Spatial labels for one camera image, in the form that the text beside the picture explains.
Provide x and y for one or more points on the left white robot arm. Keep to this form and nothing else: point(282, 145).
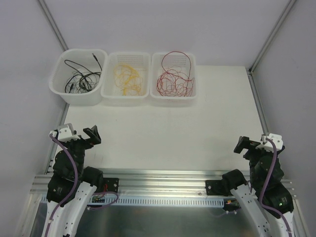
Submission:
point(72, 183)

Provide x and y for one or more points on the white mesh basket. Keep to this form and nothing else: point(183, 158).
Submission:
point(126, 80)
point(173, 80)

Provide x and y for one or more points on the left white solid basket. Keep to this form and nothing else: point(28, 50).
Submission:
point(78, 76)

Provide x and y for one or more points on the aluminium mounting rail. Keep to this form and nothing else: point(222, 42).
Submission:
point(162, 183)

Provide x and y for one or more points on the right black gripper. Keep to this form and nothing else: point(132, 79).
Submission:
point(250, 146)

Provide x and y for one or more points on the white slotted cable duct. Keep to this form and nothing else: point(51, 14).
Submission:
point(158, 201)

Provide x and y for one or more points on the left aluminium frame post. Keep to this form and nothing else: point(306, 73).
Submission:
point(52, 23)

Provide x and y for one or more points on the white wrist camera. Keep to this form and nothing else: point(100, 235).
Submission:
point(65, 133)
point(270, 142)

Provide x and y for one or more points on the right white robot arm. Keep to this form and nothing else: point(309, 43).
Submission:
point(266, 201)

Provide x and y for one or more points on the right white mesh basket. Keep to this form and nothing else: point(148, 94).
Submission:
point(173, 80)

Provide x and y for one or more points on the aluminium frame post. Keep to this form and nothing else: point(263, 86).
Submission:
point(52, 23)
point(250, 71)

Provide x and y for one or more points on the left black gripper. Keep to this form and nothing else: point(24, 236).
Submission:
point(82, 140)

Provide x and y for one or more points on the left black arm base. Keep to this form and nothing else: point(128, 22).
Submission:
point(111, 184)

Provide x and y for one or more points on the middle white mesh basket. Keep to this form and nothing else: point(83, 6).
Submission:
point(126, 80)

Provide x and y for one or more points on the right aluminium frame post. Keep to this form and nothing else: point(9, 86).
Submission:
point(250, 71)

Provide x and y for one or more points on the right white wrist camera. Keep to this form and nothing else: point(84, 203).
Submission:
point(270, 142)

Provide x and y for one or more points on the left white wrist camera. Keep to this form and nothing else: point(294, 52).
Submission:
point(65, 133)

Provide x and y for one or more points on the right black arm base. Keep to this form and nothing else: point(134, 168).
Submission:
point(214, 188)

